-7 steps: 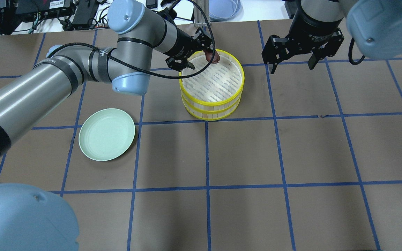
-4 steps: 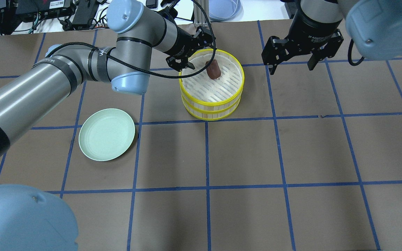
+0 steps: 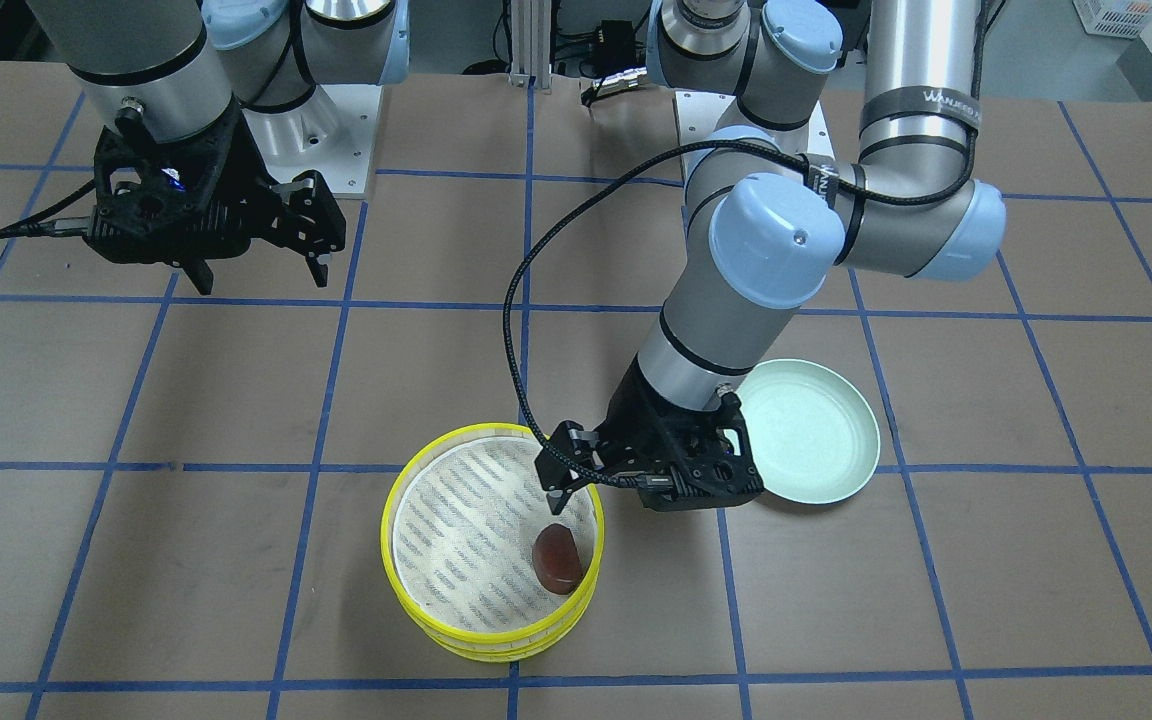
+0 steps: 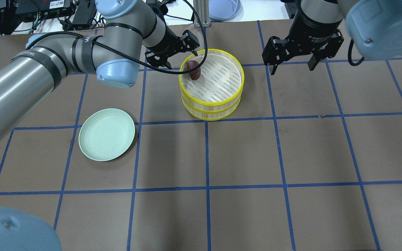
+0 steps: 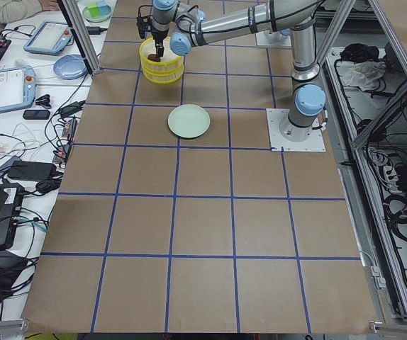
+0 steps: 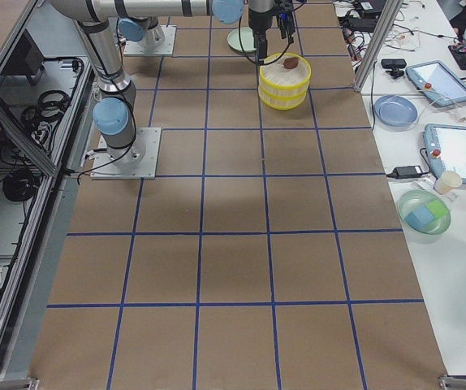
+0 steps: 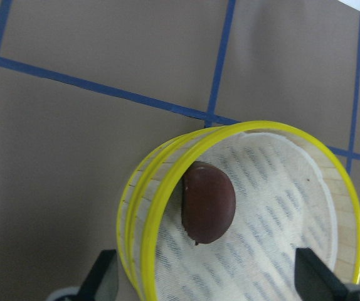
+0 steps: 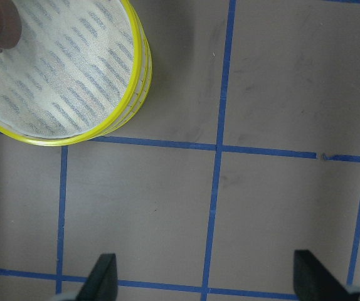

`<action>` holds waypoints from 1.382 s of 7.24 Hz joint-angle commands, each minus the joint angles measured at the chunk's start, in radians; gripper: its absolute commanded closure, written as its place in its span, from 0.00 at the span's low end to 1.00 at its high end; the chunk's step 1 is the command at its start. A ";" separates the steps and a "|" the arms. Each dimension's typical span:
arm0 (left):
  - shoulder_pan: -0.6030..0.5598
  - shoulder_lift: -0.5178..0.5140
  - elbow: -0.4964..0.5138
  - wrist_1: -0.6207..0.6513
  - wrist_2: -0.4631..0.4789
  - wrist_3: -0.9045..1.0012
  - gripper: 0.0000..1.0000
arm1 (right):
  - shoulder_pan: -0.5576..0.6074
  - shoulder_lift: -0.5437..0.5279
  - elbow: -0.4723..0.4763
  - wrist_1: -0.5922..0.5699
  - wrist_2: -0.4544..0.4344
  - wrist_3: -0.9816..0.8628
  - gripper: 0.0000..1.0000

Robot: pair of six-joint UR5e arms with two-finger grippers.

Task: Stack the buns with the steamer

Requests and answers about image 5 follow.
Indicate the light green plate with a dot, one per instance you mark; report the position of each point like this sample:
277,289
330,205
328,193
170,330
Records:
188,121

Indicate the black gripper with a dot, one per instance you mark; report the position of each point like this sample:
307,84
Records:
159,35

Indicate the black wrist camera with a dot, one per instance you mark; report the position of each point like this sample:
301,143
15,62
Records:
143,24

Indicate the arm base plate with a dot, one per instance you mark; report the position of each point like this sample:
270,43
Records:
266,39
285,137

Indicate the brown bun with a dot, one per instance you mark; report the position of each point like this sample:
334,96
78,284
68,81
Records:
154,58

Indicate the blue plate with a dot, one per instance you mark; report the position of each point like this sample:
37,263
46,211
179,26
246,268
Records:
70,67

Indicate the teach pendant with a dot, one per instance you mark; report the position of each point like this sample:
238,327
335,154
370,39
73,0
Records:
50,38
17,88

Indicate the black power adapter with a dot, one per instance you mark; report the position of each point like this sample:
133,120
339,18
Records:
95,30

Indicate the far teach pendant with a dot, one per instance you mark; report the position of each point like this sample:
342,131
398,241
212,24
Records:
50,38

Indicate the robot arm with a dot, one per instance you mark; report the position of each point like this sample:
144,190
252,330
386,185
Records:
186,28

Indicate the green bowl with sponges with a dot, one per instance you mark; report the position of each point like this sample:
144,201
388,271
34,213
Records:
97,11

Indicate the white crumpled cloth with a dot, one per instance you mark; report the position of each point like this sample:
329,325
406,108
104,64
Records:
365,75

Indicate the near teach pendant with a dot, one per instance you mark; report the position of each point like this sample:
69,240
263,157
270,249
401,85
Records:
17,88

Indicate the aluminium frame post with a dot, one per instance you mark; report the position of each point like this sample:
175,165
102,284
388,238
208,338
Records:
75,22

